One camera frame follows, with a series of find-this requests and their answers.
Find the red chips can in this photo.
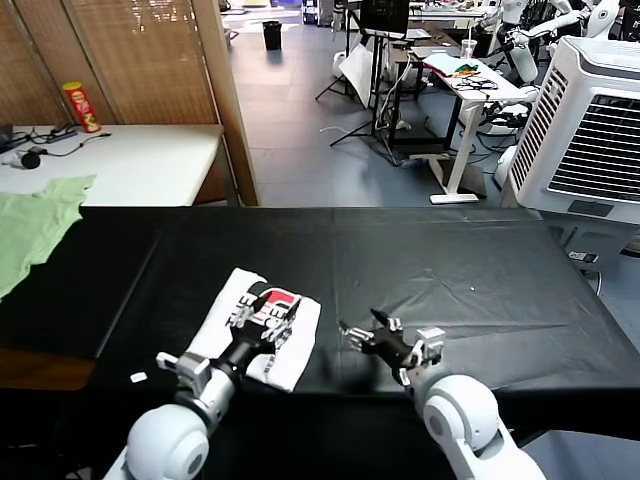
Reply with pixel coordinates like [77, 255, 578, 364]
[62, 82, 103, 135]

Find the black monitor stand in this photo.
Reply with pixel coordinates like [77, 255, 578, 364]
[329, 29, 401, 149]

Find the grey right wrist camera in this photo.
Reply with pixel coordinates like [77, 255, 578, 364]
[409, 327, 446, 369]

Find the grey laptop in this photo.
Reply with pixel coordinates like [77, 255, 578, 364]
[409, 43, 461, 60]

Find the teal cloth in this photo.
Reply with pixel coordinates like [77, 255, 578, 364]
[422, 53, 464, 76]

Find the black cable on side table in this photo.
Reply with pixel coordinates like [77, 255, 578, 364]
[9, 127, 111, 159]

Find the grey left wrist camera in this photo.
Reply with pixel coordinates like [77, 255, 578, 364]
[155, 351, 211, 396]

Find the white standing desk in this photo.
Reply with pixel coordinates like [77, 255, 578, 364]
[407, 47, 524, 205]

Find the light green t-shirt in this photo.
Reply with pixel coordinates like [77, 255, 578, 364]
[0, 174, 97, 301]

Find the black trash bin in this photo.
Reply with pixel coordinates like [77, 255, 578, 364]
[261, 20, 283, 52]

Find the white side table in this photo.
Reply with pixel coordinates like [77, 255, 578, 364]
[0, 124, 225, 209]

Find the clear plastic cup with straw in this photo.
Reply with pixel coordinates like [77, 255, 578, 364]
[459, 24, 479, 61]

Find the white humanoid robot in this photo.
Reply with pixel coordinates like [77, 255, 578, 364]
[519, 0, 621, 49]
[479, 0, 541, 86]

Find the black monitor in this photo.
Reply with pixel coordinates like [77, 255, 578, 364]
[358, 0, 409, 42]

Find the white reflector board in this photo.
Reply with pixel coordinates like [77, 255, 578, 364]
[338, 43, 374, 109]

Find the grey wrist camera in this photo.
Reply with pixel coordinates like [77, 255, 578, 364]
[155, 351, 211, 396]
[409, 327, 446, 369]

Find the black cable bundle on desk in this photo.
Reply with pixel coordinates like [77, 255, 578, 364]
[449, 72, 501, 92]

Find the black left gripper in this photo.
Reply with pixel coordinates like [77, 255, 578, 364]
[219, 294, 304, 374]

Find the white black handheld device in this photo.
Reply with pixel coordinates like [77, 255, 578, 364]
[0, 147, 49, 171]

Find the wooden folding screen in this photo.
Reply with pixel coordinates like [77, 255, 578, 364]
[0, 0, 260, 207]

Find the white air cooler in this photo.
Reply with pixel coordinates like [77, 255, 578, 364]
[501, 35, 640, 271]

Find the white printed t-shirt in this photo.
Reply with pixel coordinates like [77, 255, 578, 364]
[185, 267, 321, 392]

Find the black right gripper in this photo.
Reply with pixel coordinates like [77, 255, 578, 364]
[338, 308, 416, 371]

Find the black table cover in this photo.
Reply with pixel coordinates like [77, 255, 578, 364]
[0, 204, 640, 480]

